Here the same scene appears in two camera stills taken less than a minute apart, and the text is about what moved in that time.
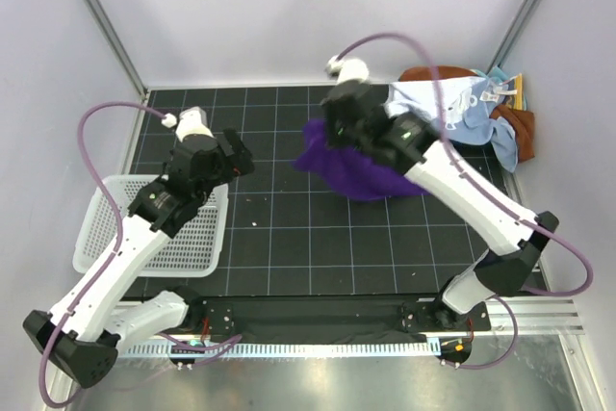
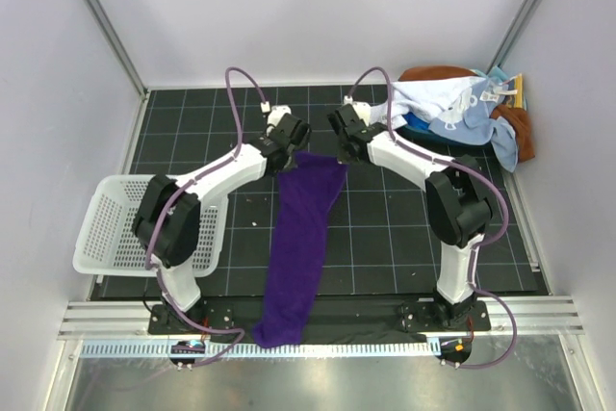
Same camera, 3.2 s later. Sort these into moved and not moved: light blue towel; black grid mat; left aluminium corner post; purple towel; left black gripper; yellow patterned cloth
Moved: left black gripper; purple towel
Not moved: yellow patterned cloth; left aluminium corner post; black grid mat; light blue towel
